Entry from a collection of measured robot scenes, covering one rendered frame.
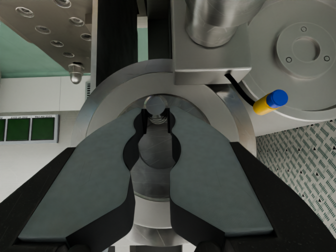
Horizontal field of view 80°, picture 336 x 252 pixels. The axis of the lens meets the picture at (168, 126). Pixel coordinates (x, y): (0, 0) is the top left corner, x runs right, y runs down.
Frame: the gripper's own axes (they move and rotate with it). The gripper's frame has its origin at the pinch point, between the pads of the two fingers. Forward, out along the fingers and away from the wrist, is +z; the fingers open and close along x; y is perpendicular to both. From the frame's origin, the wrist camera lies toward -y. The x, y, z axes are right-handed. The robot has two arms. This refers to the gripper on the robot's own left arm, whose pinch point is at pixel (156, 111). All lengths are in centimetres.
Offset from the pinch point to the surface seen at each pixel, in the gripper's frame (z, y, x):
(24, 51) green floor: 240, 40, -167
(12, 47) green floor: 232, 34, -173
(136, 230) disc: -1.9, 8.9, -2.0
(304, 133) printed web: 10.6, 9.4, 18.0
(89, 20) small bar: 25.5, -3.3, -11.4
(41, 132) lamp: 30.1, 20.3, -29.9
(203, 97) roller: 3.5, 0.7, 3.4
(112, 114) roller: 2.8, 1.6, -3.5
